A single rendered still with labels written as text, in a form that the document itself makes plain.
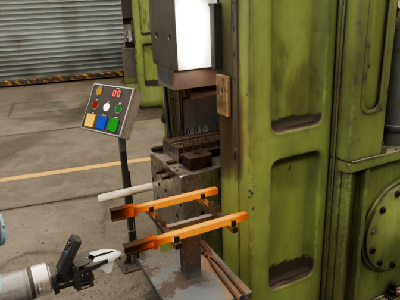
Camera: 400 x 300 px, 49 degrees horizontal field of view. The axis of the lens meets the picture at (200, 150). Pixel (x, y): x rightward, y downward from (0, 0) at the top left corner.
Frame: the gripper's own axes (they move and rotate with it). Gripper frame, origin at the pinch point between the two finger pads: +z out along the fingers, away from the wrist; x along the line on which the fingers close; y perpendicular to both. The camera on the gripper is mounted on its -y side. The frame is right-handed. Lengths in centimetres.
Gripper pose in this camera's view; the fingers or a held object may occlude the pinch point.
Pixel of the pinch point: (116, 251)
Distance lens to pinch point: 139.4
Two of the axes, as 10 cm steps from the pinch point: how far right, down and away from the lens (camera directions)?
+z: 8.9, -1.8, 4.1
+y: 0.4, 9.4, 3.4
